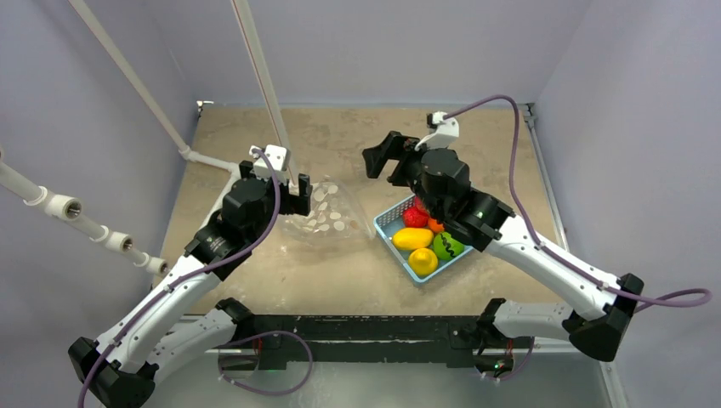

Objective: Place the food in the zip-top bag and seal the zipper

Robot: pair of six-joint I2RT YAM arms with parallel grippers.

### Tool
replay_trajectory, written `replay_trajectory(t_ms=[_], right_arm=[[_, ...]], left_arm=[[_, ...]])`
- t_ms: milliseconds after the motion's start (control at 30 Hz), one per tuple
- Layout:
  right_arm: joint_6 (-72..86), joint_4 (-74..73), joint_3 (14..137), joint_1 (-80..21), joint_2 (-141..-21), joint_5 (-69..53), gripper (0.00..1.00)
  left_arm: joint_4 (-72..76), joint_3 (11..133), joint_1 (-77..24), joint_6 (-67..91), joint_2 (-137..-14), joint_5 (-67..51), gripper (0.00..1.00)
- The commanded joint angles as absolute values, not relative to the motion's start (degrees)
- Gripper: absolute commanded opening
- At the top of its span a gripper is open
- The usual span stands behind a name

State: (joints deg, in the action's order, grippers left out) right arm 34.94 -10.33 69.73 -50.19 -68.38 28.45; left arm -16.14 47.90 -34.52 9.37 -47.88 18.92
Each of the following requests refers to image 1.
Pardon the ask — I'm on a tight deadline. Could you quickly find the clear dotted zip bag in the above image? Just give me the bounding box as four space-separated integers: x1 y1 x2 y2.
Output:
278 175 375 247

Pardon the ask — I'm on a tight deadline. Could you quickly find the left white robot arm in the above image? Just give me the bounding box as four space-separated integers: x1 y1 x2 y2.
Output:
68 156 313 407

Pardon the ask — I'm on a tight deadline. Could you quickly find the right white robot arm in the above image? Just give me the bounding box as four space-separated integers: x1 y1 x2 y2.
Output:
362 131 644 362

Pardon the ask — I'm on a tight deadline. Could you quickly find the smooth red apple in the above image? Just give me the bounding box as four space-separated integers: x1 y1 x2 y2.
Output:
413 196 429 215

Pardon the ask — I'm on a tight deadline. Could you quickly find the orange fruit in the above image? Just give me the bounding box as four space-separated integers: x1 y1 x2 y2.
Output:
427 218 445 234

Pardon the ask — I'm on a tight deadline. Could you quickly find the wrinkled red strawberry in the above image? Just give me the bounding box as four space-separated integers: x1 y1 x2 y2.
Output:
401 206 429 229

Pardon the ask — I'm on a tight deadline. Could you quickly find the green striped melon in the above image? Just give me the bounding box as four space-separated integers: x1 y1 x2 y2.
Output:
432 232 465 261

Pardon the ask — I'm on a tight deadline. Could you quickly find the light blue plastic basket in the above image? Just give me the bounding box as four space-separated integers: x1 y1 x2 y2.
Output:
373 196 472 285

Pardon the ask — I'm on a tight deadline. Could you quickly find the yellow mango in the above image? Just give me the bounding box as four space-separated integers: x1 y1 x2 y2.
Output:
391 228 434 251

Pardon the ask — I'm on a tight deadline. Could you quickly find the yellow lemon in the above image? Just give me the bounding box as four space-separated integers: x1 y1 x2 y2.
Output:
408 247 439 278

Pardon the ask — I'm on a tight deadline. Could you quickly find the white vertical pole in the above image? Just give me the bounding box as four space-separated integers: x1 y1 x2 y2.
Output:
231 0 292 151

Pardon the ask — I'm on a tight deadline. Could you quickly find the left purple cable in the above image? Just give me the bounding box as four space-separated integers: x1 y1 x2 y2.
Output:
77 147 281 408

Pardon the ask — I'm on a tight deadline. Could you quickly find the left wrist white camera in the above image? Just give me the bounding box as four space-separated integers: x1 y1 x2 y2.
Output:
249 144 291 184

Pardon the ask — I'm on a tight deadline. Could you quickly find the wrist white camera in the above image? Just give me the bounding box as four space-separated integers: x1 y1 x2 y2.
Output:
249 144 291 184
415 111 460 151

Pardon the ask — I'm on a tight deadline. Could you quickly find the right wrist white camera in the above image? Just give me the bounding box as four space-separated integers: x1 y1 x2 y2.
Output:
415 111 460 151

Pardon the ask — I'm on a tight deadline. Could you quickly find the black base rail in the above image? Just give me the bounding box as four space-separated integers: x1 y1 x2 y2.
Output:
215 297 531 374

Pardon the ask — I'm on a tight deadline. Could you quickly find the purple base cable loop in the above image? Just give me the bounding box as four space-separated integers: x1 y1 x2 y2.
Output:
216 330 315 398

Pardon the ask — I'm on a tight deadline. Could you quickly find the white pvc pipe frame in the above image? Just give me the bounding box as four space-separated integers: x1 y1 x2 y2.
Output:
1 162 169 276

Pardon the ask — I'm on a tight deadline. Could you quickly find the aluminium frame rail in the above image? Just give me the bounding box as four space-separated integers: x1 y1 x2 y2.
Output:
519 103 628 408

